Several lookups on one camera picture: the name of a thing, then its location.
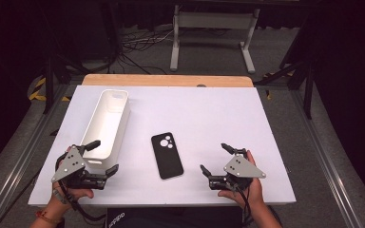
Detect black floor cables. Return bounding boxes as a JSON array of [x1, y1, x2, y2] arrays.
[[117, 28, 176, 76]]

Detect person's black shorts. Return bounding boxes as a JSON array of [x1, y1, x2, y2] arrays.
[[106, 206, 245, 228]]

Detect yellow black hazard tape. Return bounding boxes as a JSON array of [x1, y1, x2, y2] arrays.
[[28, 76, 71, 103]]

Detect black tripod stand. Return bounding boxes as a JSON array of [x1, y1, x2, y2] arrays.
[[253, 18, 317, 121], [42, 51, 108, 115]]

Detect person's right hand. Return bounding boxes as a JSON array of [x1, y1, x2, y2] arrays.
[[218, 149, 264, 207]]

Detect black phone case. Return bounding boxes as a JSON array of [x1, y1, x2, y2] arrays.
[[150, 131, 184, 181]]

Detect wooden table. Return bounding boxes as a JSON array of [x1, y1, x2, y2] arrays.
[[81, 73, 255, 88]]

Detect left hand-held gripper cable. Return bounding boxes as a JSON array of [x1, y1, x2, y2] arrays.
[[58, 181, 108, 222]]

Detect metal floor rail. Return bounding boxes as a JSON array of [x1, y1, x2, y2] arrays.
[[289, 89, 365, 228], [0, 84, 77, 228]]

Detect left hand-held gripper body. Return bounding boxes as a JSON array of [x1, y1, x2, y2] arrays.
[[50, 143, 108, 191]]

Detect person's left hand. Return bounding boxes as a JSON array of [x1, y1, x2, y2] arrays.
[[50, 180, 95, 208]]

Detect hand-held gripper cable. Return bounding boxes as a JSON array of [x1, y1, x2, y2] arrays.
[[58, 181, 108, 222], [234, 186, 254, 226]]

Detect right hand-held gripper cable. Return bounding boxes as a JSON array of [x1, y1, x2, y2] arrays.
[[234, 186, 254, 226]]

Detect red bracelet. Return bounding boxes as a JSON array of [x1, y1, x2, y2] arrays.
[[35, 210, 60, 224]]

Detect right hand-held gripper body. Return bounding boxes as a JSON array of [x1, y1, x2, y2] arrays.
[[207, 147, 266, 192]]

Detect white oblong plastic container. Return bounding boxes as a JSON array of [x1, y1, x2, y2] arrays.
[[80, 88, 131, 170]]

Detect white board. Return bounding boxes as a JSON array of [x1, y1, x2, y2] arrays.
[[28, 85, 298, 207]]

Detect grey metal stand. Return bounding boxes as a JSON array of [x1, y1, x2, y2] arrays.
[[169, 4, 261, 74]]

